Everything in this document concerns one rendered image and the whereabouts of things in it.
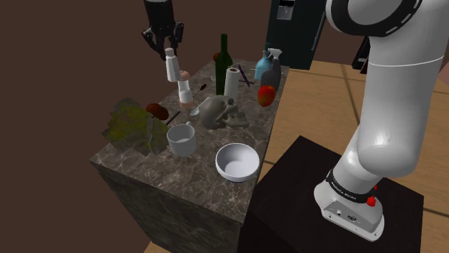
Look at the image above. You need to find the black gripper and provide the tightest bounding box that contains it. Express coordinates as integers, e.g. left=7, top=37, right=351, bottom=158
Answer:
left=141, top=0, right=185, bottom=58

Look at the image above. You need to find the white bottle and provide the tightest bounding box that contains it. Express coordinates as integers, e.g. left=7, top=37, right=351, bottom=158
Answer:
left=164, top=47, right=182, bottom=83

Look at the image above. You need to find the pink and white grinder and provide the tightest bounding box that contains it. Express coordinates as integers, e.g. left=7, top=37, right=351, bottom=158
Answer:
left=176, top=70, right=195, bottom=109

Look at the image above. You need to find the dark red spoon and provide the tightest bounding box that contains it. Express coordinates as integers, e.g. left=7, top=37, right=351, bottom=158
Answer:
left=192, top=83, right=208, bottom=100

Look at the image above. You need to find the dark green wine bottle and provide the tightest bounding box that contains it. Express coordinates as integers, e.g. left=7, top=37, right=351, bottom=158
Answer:
left=214, top=33, right=234, bottom=96

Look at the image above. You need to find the brown potato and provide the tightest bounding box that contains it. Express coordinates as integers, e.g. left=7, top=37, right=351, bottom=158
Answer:
left=145, top=103, right=170, bottom=121

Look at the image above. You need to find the silver spoon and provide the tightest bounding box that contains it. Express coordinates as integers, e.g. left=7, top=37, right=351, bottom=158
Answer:
left=189, top=99, right=209, bottom=117

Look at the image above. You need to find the white paper towel roll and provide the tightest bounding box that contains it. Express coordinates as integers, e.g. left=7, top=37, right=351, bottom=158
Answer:
left=224, top=66, right=242, bottom=101

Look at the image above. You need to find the purple pen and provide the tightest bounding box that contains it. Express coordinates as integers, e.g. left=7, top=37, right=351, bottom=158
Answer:
left=237, top=64, right=252, bottom=89

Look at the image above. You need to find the grey skull figure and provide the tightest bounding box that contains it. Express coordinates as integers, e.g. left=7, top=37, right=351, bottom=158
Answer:
left=199, top=94, right=250, bottom=132

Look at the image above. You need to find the green lettuce leaf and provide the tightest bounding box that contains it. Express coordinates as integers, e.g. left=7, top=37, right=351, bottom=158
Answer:
left=101, top=96, right=171, bottom=157

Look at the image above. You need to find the blue bottle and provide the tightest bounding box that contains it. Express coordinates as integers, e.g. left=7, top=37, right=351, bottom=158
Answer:
left=254, top=48, right=273, bottom=82

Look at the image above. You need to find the white mug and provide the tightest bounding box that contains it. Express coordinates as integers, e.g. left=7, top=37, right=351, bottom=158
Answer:
left=165, top=121, right=198, bottom=158

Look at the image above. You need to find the grey spray bottle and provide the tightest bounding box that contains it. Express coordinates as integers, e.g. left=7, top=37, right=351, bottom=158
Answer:
left=260, top=47, right=284, bottom=93

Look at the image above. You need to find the red apple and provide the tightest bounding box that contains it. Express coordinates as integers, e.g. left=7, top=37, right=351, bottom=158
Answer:
left=257, top=84, right=277, bottom=108

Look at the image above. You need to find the black refrigerator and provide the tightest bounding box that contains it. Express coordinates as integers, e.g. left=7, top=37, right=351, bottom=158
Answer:
left=265, top=0, right=328, bottom=71

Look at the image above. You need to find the white bowl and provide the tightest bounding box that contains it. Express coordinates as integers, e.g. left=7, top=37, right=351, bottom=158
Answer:
left=214, top=142, right=261, bottom=183

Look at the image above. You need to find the dark cabinet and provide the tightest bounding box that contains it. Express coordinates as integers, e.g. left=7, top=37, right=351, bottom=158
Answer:
left=350, top=34, right=371, bottom=75

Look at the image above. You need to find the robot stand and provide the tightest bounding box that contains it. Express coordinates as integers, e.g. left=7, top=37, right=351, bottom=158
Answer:
left=236, top=134, right=426, bottom=253

